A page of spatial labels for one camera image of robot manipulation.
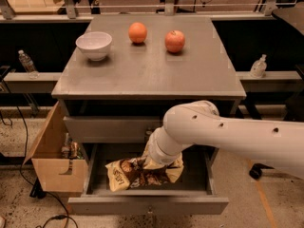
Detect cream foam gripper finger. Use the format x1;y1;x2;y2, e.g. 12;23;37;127
142;141;163;170

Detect brown chip bag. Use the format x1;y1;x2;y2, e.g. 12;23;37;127
105;156;183;192

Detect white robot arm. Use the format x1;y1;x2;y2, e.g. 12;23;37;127
148;101;304;179

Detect open grey lower drawer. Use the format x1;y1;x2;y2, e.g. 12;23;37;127
68;143;229;216

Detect grey upper drawer with knob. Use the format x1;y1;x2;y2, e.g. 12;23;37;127
64;116;162;143

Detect grey drawer cabinet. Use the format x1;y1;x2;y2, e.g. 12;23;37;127
51;14;247;163

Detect snack packets in box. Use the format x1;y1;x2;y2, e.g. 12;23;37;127
61;133;84;160

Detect cardboard box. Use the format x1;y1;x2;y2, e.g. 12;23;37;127
24;103;87;193

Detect black office chair base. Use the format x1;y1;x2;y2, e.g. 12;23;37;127
236;95;304;181

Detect red apple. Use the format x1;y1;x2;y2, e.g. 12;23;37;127
164;30;185;53

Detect white bowl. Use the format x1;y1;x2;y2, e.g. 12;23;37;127
76;31;112;61

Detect orange fruit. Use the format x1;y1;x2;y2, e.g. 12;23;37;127
128;22;147;44

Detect hand sanitizer bottle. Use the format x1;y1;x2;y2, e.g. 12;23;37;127
250;54;267;78

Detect clear water bottle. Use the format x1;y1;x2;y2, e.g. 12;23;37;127
18;50;39;79

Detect black floor cable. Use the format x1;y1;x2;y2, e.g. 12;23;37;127
0;79;80;228

